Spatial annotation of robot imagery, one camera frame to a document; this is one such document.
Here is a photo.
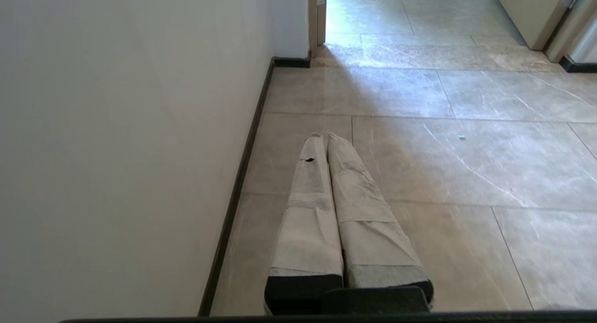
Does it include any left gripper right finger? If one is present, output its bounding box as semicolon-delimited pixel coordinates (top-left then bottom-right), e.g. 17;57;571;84
326;133;434;312

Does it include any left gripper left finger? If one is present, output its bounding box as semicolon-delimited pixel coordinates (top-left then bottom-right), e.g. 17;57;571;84
264;133;345;315

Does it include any beige door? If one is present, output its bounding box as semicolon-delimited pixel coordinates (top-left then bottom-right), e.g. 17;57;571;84
493;0;581;51

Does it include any beige door frame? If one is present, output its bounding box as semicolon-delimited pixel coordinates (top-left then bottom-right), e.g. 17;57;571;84
545;0;597;63
308;0;327;53

